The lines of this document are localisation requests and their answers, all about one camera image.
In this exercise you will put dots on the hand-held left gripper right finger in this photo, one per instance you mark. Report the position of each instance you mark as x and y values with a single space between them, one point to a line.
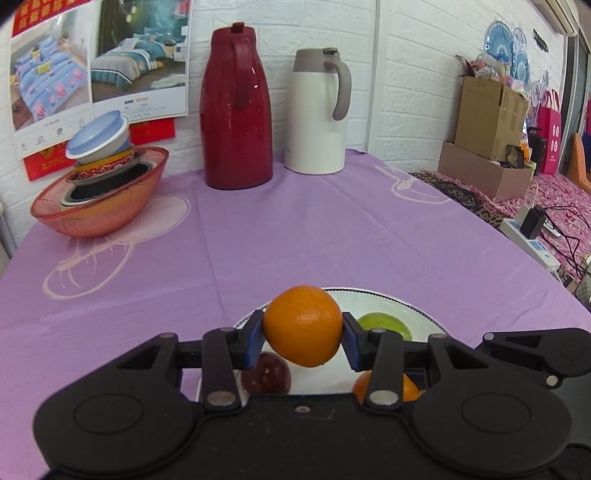
351 344

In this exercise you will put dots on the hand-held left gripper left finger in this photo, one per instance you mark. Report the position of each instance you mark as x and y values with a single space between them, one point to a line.
253 346

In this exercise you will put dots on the dark red apple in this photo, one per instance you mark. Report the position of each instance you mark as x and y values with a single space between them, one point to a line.
268 374

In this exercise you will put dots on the green apple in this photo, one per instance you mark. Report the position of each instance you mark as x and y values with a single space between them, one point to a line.
385 325

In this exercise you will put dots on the white plate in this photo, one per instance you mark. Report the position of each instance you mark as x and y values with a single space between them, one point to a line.
323 379

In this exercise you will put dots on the large orange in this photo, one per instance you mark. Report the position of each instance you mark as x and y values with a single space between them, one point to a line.
302 325

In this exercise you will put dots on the small tangerine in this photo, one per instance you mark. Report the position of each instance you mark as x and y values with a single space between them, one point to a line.
408 390

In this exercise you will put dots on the purple tablecloth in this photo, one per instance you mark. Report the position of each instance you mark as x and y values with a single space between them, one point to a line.
323 230

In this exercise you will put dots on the patterned blanket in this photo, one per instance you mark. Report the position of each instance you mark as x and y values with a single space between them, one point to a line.
466 196

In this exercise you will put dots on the orange glass bowl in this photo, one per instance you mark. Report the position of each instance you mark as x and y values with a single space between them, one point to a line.
101 212

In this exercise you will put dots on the white power strip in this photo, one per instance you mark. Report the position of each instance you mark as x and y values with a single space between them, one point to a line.
538 249

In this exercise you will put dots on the low cardboard box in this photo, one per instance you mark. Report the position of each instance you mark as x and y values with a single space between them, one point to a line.
475 170

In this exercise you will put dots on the dark bowl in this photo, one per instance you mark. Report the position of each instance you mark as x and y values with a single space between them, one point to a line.
111 187

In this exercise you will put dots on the black charger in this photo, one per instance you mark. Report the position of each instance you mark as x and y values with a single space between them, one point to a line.
533 224

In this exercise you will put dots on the white thermos jug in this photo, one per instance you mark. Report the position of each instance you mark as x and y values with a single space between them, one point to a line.
311 124

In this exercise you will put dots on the patterned bowl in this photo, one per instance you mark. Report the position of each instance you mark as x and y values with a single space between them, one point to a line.
108 167

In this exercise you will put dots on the red thermos jug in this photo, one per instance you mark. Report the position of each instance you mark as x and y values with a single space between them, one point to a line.
235 115

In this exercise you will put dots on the bowl with blue lid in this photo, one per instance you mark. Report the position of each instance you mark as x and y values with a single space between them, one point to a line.
99 136

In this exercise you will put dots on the tall cardboard box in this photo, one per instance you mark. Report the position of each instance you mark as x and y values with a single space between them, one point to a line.
489 115

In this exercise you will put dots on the pink gift bag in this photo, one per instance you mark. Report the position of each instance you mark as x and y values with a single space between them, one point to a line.
549 134

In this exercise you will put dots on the air conditioner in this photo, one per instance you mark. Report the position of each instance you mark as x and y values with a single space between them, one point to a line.
561 14

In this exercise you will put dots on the red wall poster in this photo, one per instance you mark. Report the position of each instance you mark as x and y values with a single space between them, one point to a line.
152 131

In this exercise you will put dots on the white wall conduit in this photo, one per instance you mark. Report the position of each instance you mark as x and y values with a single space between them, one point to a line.
374 69

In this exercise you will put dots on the blue wall fans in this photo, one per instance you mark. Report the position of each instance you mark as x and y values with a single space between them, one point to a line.
503 41

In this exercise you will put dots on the bedding wall poster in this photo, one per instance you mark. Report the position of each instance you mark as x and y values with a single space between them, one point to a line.
51 69

